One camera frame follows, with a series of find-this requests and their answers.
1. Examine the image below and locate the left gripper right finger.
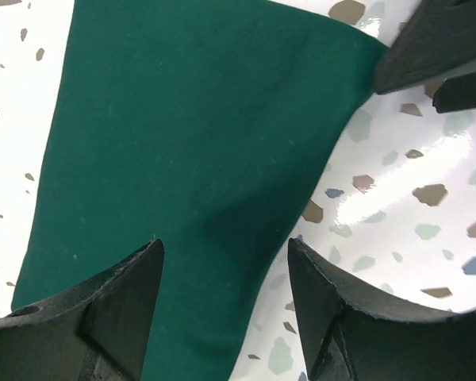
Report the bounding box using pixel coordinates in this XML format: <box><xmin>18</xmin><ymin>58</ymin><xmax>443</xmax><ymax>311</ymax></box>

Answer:
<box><xmin>288</xmin><ymin>239</ymin><xmax>476</xmax><ymax>381</ymax></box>

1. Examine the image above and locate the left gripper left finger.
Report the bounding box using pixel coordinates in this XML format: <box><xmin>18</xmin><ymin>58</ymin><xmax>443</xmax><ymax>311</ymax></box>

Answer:
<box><xmin>0</xmin><ymin>240</ymin><xmax>164</xmax><ymax>381</ymax></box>

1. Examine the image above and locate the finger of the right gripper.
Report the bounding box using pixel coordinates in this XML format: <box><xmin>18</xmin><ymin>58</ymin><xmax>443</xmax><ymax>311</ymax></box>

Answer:
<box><xmin>374</xmin><ymin>0</ymin><xmax>476</xmax><ymax>94</ymax></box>
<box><xmin>432</xmin><ymin>72</ymin><xmax>476</xmax><ymax>114</ymax></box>

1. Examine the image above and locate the dark green surgical cloth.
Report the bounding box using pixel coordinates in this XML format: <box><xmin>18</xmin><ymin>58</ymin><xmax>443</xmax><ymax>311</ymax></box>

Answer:
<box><xmin>12</xmin><ymin>1</ymin><xmax>386</xmax><ymax>380</ymax></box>

